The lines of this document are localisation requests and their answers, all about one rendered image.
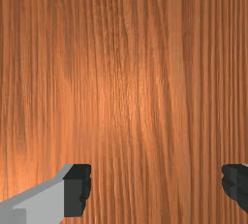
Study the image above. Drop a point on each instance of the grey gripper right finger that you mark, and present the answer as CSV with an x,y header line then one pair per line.
x,y
237,182

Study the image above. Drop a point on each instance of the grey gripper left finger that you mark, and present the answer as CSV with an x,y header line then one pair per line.
x,y
51,198

